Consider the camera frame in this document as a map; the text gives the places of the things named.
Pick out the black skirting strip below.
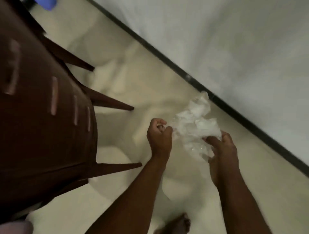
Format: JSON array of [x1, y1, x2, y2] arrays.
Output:
[[87, 0, 309, 178]]

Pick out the clear plastic bag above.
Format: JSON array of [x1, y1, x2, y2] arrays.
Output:
[[169, 91, 222, 162]]

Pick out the blue object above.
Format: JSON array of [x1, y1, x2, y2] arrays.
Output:
[[35, 0, 57, 11]]

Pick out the person's left hand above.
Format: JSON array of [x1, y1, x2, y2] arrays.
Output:
[[146, 118, 173, 158]]

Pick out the brown plastic chair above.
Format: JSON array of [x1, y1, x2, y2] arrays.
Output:
[[0, 0, 143, 223]]

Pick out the person's foot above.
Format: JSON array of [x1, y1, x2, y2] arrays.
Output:
[[153, 213, 191, 234]]

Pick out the person's right hand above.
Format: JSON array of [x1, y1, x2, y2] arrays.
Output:
[[202, 131, 239, 169]]

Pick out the person's left forearm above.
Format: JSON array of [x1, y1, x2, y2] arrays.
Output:
[[85, 154, 170, 234]]

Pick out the person's right forearm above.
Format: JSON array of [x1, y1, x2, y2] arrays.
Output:
[[209, 159, 273, 234]]

